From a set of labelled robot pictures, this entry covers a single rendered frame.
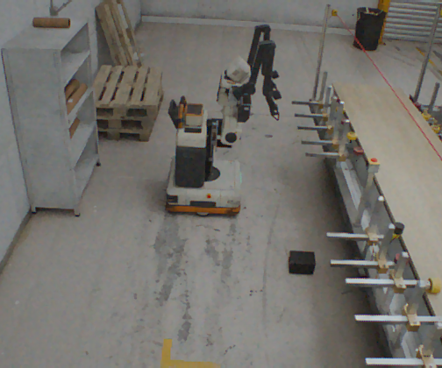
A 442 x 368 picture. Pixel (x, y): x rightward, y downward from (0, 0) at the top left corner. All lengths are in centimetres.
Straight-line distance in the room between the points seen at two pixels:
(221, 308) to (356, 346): 100
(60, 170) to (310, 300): 230
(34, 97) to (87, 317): 172
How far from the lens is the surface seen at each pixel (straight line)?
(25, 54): 387
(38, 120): 406
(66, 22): 425
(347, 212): 352
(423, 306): 290
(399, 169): 378
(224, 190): 428
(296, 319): 364
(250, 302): 369
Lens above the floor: 272
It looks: 34 degrees down
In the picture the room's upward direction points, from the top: 4 degrees clockwise
